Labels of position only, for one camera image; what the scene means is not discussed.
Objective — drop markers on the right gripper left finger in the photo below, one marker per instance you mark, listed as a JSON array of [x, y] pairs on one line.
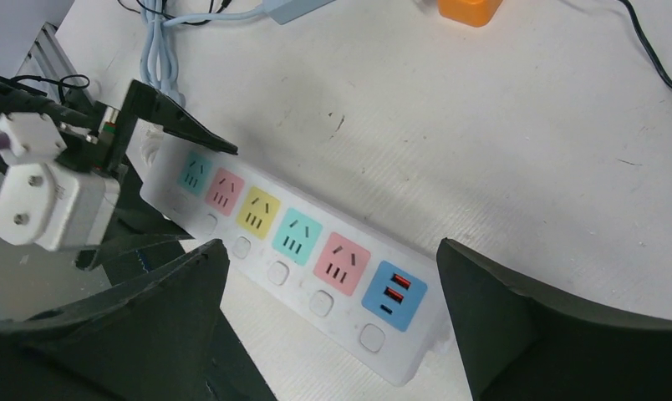
[[159, 336]]

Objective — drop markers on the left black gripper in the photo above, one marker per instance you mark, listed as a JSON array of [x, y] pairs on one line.
[[94, 142]]

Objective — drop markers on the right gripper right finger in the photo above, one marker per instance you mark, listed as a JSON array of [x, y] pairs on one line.
[[522, 339]]

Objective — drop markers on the white multicolour power strip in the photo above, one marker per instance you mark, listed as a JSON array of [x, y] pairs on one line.
[[375, 297]]

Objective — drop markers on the orange power strip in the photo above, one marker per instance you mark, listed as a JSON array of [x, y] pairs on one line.
[[474, 13]]

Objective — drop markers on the light blue power strip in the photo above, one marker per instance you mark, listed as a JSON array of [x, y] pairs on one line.
[[159, 67]]

